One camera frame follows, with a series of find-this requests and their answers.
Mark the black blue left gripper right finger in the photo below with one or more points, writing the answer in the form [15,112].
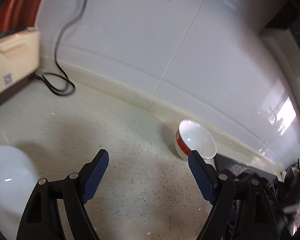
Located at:
[240,208]

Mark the red white bowl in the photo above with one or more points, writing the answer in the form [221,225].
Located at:
[190,136]

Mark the red cabinet frame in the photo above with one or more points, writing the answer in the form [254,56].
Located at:
[18,13]

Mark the white bowl at left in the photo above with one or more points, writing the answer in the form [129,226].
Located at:
[18,177]

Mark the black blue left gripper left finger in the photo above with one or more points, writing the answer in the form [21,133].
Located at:
[65,204]

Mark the cream white electric cooker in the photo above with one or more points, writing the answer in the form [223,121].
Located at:
[19,59]

